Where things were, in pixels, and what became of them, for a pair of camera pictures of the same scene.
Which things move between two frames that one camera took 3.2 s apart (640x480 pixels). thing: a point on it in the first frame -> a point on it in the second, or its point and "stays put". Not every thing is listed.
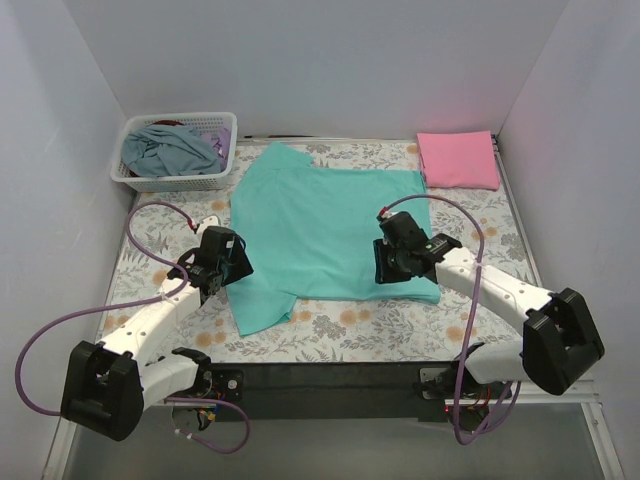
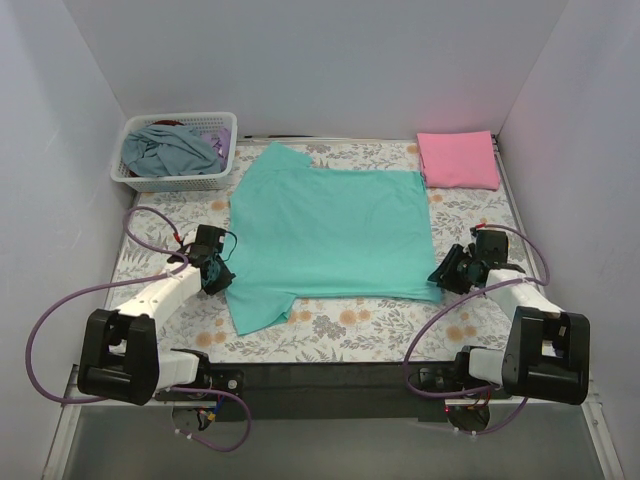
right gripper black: x=380 y=263 -> x=454 y=272
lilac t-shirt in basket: x=219 y=140 stays put
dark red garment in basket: x=167 y=122 stays put
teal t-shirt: x=310 y=231 stays put
